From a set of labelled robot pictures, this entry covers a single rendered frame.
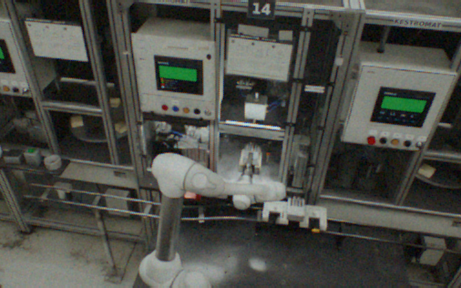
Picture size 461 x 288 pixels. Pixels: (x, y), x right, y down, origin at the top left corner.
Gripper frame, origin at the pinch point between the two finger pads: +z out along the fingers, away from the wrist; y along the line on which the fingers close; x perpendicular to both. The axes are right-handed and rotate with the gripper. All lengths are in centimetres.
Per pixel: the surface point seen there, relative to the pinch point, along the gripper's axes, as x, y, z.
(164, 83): 47, 57, -19
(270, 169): -13.1, -9.2, 3.8
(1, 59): 137, 60, -20
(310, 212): -39.9, -14.8, -23.4
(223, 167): 16.6, -9.5, 0.1
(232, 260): 1, -35, -51
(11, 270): 166, -103, -42
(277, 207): -20.5, -13.9, -24.0
